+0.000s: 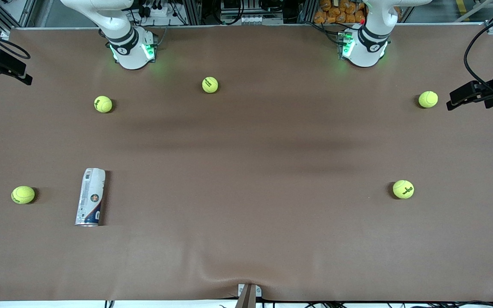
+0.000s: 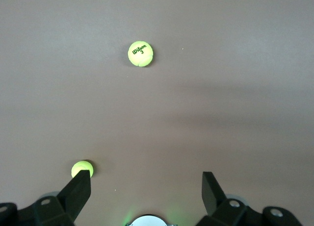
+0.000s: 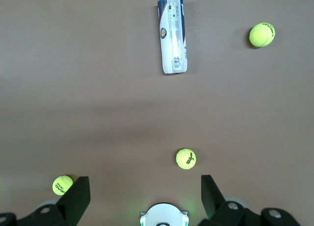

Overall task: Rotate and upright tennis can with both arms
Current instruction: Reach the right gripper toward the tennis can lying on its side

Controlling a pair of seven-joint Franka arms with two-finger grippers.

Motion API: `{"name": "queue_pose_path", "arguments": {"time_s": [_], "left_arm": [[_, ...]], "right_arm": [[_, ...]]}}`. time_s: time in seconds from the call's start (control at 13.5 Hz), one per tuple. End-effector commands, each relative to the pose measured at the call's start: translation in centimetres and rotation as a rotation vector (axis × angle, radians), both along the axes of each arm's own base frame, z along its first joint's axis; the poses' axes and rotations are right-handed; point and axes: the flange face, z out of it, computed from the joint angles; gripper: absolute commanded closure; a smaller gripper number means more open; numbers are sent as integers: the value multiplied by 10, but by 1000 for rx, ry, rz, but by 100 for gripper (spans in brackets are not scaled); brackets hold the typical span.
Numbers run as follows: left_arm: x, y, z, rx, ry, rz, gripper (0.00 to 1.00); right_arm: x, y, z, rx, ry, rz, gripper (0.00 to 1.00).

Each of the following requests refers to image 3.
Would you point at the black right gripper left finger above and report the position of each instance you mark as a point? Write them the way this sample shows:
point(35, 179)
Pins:
point(71, 206)

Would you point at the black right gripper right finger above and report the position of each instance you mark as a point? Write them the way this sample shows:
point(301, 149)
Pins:
point(216, 208)

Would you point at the white blue tennis ball can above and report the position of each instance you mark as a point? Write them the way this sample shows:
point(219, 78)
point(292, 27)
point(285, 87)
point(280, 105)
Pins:
point(171, 39)

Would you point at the yellow Head tennis ball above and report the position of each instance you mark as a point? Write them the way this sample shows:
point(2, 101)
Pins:
point(261, 36)
point(61, 185)

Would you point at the yellow Wilson tennis ball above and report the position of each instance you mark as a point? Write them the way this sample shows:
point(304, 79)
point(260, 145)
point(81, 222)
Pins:
point(185, 159)

